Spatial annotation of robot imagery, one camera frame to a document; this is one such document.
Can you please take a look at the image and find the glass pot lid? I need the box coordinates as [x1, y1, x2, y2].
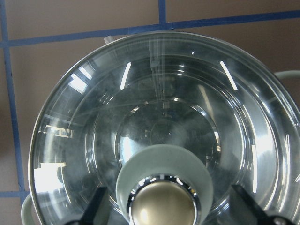
[28, 30, 300, 225]

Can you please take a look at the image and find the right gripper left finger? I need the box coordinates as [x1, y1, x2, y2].
[67, 187, 108, 225]

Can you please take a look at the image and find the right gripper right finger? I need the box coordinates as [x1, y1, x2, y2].
[229, 184, 292, 225]

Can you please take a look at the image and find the mint green electric pot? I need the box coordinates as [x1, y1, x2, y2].
[20, 35, 300, 225]

